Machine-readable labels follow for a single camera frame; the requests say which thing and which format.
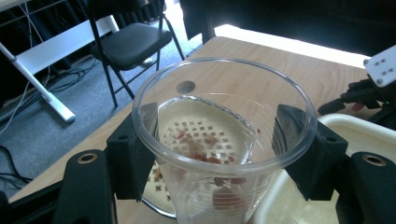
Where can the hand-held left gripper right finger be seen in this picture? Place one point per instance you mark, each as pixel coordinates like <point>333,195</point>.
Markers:
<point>323,155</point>

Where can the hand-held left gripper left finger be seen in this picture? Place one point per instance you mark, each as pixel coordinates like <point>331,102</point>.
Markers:
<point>124,155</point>

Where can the white strainer bowl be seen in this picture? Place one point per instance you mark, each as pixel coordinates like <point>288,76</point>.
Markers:
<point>158,193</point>

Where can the clear plastic cup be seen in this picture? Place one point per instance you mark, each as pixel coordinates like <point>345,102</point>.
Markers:
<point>227,174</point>

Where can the white square container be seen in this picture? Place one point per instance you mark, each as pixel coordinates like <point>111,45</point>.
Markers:
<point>364,140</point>

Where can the pile of red food pieces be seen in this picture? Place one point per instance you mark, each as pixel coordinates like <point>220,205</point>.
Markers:
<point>202,149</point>

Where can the grey table grommet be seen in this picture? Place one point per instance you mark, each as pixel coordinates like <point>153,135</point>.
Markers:
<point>186,87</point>

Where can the black folding chair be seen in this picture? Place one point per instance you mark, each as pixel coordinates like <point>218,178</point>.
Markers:
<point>134,46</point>

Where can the white desk frame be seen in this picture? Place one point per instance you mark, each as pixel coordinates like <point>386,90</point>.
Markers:
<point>56,43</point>

